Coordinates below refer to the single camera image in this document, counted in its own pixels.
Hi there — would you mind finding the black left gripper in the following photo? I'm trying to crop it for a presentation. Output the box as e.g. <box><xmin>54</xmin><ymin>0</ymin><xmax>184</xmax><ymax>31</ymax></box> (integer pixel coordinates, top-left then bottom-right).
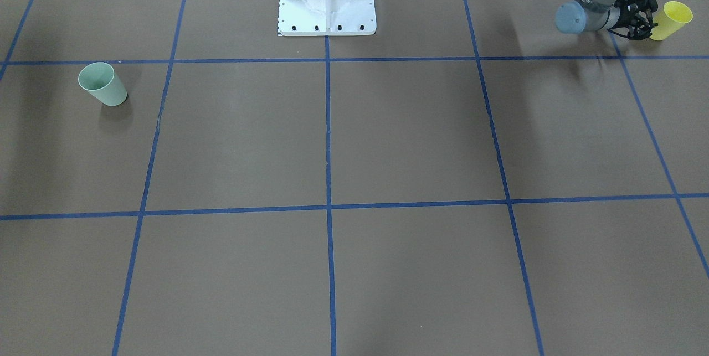
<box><xmin>611</xmin><ymin>0</ymin><xmax>658</xmax><ymax>40</ymax></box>

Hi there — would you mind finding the yellow cup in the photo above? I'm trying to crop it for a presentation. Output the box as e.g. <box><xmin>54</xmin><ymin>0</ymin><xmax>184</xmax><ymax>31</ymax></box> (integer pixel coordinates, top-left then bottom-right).
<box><xmin>649</xmin><ymin>1</ymin><xmax>693</xmax><ymax>41</ymax></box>

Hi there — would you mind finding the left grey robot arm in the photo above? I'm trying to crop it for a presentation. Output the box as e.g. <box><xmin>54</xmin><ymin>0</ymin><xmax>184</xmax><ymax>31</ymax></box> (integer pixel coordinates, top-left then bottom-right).
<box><xmin>554</xmin><ymin>0</ymin><xmax>659</xmax><ymax>40</ymax></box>

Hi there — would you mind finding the light green cup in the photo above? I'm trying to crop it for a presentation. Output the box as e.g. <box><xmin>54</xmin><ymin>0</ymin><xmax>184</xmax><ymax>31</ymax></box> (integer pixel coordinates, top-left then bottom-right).
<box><xmin>78</xmin><ymin>63</ymin><xmax>127</xmax><ymax>107</ymax></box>

